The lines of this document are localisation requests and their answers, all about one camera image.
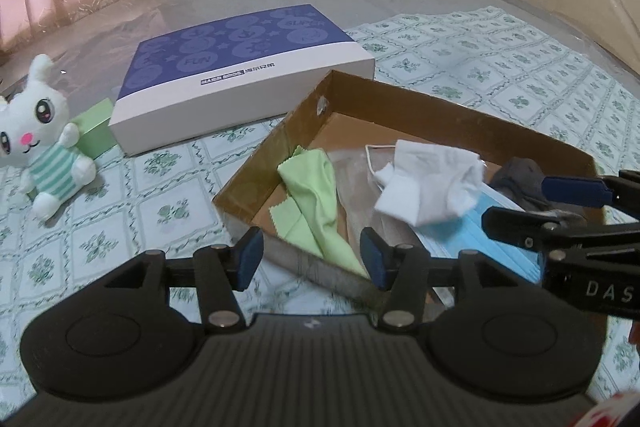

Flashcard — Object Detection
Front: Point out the grey cloth face mask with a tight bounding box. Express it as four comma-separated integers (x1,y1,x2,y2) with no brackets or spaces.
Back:
489,157,587,227

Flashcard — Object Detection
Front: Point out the blue surgical mask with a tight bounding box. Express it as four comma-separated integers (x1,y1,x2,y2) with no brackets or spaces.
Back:
364,143,544,285

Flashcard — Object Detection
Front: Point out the white cloth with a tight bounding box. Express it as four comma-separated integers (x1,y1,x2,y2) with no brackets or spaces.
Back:
373,140,485,227

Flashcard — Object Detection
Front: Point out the clear mesh plastic bag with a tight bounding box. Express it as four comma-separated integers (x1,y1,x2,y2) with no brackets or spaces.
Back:
329,148,401,254

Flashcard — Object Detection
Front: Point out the green microfiber cloth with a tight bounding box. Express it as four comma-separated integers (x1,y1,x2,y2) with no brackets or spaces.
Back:
269,146,369,279

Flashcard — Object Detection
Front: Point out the brown cardboard tray box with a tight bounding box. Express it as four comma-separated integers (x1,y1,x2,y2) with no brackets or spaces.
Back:
214,72,597,309

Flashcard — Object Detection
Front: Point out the green small box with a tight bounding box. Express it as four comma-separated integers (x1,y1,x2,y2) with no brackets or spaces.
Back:
70,98,116,159

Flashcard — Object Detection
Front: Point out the purple white flat box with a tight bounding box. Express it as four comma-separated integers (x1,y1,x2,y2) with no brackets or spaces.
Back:
110,4,375,156

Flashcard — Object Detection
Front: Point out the white bunny plush toy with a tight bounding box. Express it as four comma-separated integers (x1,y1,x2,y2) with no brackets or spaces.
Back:
0,54,96,222

